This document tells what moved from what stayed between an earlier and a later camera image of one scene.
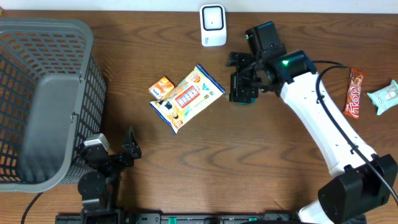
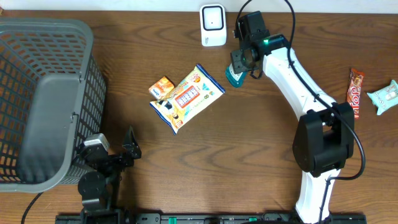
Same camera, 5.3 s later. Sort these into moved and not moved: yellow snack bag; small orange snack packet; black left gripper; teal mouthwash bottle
Moved: teal mouthwash bottle
Not moved: small orange snack packet; yellow snack bag; black left gripper
